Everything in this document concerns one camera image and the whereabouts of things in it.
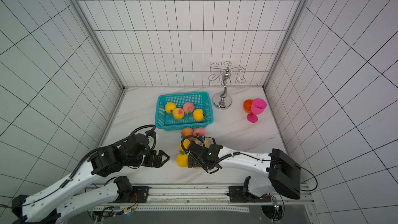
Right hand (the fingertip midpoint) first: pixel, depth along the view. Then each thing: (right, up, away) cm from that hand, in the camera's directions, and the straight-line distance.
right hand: (194, 158), depth 80 cm
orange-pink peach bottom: (-11, +22, +17) cm, 30 cm away
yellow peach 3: (-7, +1, -3) cm, 7 cm away
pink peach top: (+3, +13, +9) cm, 16 cm away
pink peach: (-5, +26, +20) cm, 33 cm away
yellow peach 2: (+1, +22, +17) cm, 27 cm away
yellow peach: (-17, +26, +20) cm, 37 cm away
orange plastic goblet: (+35, +27, +24) cm, 51 cm away
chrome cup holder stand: (+19, +30, +29) cm, 46 cm away
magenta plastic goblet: (+37, +27, +9) cm, 47 cm away
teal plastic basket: (-5, +30, +26) cm, 40 cm away
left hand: (-16, +3, -11) cm, 20 cm away
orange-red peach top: (-4, +12, +8) cm, 15 cm away
